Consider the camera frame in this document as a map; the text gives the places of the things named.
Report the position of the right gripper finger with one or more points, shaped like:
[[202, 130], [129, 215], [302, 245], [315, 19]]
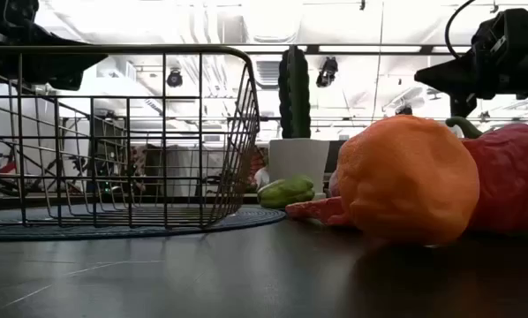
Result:
[[454, 75], [462, 106]]

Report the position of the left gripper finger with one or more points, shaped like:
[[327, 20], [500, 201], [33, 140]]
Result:
[[47, 62]]

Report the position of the red bell pepper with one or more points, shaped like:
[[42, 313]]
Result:
[[511, 176]]

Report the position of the round orange fruit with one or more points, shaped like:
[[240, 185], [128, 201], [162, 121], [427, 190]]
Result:
[[405, 176]]

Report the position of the long red chili pepper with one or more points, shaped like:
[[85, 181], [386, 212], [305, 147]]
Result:
[[312, 209]]

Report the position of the light green chayote squash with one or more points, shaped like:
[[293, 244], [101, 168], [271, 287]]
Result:
[[286, 192]]

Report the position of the black ceiling spotlight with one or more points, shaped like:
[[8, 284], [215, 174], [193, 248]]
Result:
[[327, 73], [174, 78]]

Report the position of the dark green cactus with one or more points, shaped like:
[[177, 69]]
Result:
[[295, 97]]

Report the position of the white hexagonal plant pot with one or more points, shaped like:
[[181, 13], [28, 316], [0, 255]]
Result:
[[299, 159]]

